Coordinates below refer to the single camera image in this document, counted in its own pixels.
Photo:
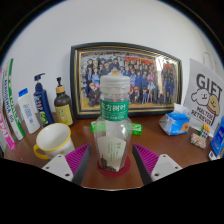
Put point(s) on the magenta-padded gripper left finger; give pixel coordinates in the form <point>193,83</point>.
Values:
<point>60,165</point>

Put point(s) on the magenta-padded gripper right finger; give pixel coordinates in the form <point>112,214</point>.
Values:
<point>165,166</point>

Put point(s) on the clear green-labelled drink bottle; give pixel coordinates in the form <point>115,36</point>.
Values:
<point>112,133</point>

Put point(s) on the small colourful packet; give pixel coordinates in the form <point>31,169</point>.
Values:
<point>198,141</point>

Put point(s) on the blue tissue pack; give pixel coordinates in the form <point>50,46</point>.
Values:
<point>175,122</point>

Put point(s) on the brown yellow-labelled pump bottle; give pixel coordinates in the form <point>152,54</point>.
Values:
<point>64,110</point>

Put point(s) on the blue liquid bottle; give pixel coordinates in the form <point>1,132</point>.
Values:
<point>218,138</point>

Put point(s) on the white bottle with blue cap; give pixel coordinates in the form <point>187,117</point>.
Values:
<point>28,113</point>

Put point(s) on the dark blue pump bottle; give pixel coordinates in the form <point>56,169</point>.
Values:
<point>42,103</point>

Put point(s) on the white paper gift bag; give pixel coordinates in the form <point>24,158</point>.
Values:
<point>206,96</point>

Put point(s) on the framed group picture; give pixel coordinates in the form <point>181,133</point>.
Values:
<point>150,83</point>

